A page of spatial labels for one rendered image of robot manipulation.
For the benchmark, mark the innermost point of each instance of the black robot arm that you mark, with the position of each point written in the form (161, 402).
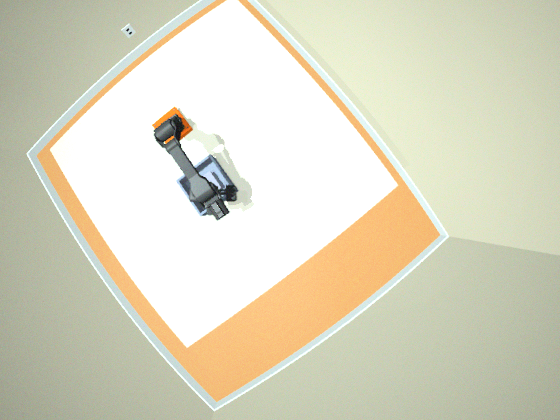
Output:
(207, 195)

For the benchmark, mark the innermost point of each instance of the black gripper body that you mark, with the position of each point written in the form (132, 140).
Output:
(230, 193)

